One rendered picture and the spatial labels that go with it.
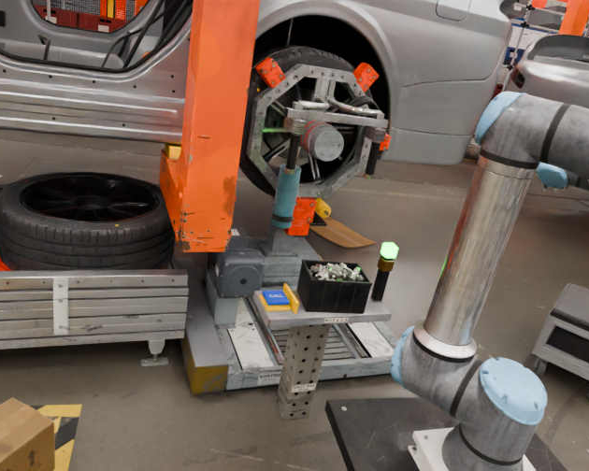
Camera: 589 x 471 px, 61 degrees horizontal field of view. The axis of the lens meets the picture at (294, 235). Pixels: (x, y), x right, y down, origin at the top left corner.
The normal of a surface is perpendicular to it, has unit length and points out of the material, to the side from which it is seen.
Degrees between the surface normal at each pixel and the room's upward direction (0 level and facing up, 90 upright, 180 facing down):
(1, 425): 0
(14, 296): 90
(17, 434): 0
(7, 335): 90
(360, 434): 0
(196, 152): 90
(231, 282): 90
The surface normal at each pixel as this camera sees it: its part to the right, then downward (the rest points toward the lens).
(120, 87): 0.33, 0.42
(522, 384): 0.18, -0.85
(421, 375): -0.67, 0.16
